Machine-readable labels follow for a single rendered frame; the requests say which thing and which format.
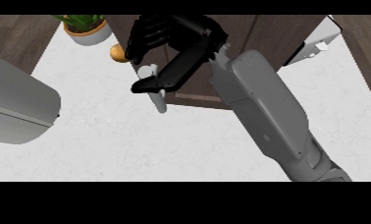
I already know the golden round fruit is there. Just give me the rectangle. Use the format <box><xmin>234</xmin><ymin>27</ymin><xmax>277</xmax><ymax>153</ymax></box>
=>
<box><xmin>109</xmin><ymin>43</ymin><xmax>133</xmax><ymax>64</ymax></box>

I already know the white water bottle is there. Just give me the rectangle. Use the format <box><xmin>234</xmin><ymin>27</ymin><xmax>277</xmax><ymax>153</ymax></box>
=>
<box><xmin>137</xmin><ymin>63</ymin><xmax>169</xmax><ymax>115</ymax></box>

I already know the pale grey cabinet door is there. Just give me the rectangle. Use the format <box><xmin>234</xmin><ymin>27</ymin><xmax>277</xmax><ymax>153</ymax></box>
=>
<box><xmin>283</xmin><ymin>15</ymin><xmax>343</xmax><ymax>68</ymax></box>

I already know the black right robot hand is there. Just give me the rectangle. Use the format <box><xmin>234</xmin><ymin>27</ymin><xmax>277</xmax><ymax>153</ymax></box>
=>
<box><xmin>124</xmin><ymin>14</ymin><xmax>231</xmax><ymax>94</ymax></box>

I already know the dark brown wooden cabinet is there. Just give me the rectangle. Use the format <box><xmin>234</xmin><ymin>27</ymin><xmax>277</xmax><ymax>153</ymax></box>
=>
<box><xmin>103</xmin><ymin>14</ymin><xmax>330</xmax><ymax>111</ymax></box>

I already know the green plant in white pot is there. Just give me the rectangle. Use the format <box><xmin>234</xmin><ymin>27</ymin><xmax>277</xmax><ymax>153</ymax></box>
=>
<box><xmin>50</xmin><ymin>14</ymin><xmax>115</xmax><ymax>47</ymax></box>

